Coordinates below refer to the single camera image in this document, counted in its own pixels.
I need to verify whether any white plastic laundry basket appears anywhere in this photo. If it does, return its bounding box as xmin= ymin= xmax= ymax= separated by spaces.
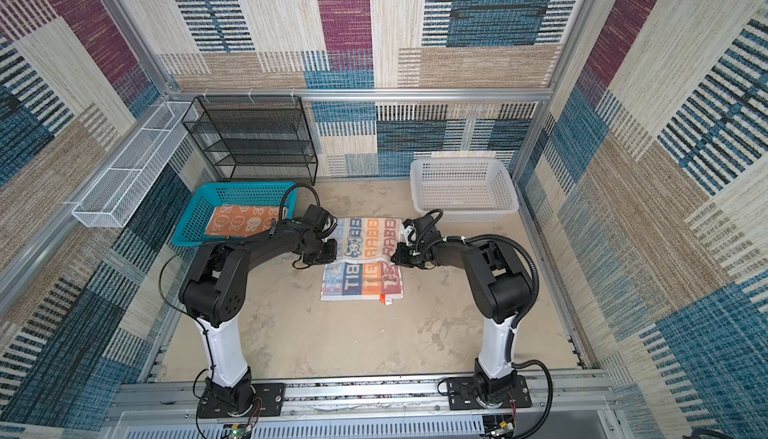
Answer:
xmin=410 ymin=157 xmax=519 ymax=222

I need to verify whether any orange and cream towel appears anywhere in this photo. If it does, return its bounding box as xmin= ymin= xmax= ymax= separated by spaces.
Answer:
xmin=205 ymin=205 xmax=279 ymax=237

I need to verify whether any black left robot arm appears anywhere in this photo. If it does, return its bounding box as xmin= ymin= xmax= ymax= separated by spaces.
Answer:
xmin=178 ymin=204 xmax=337 ymax=419

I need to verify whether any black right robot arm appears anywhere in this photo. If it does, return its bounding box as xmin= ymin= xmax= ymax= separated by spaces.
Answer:
xmin=391 ymin=209 xmax=540 ymax=408

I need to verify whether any teal plastic basket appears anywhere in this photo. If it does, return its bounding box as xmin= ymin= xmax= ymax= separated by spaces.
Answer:
xmin=172 ymin=181 xmax=294 ymax=247

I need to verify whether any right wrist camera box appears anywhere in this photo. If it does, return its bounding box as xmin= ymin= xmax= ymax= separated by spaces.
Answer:
xmin=403 ymin=219 xmax=421 ymax=246

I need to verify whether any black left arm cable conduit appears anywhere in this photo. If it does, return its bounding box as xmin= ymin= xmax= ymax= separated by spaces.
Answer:
xmin=278 ymin=183 xmax=322 ymax=224

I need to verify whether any black wire shelf rack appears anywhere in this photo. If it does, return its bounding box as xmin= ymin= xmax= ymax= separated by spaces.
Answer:
xmin=181 ymin=95 xmax=319 ymax=185

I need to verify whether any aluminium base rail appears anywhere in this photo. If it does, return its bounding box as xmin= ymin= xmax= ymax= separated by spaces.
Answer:
xmin=99 ymin=368 xmax=632 ymax=438

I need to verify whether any white wire mesh tray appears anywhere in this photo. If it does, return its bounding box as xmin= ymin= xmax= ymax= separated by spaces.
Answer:
xmin=72 ymin=101 xmax=190 ymax=228

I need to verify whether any aluminium frame post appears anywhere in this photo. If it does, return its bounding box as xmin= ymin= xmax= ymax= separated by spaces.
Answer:
xmin=506 ymin=0 xmax=619 ymax=182

